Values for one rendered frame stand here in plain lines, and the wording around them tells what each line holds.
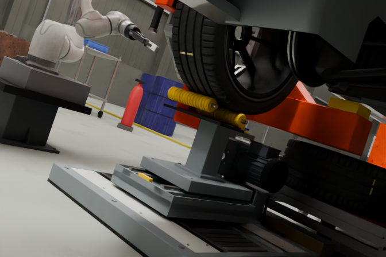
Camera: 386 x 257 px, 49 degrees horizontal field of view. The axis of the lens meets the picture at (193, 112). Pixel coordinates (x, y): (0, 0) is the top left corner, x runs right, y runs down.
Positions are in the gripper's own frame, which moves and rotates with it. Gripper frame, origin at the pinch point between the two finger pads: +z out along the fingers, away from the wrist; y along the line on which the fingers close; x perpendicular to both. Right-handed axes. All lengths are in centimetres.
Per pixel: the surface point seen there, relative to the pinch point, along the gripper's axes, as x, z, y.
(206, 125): 13, 55, -3
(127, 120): 117, -207, 210
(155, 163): 35, 54, -17
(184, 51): -8, 44, -25
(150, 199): 42, 69, -27
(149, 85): 99, -343, 344
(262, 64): -20, 44, 25
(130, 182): 44, 56, -26
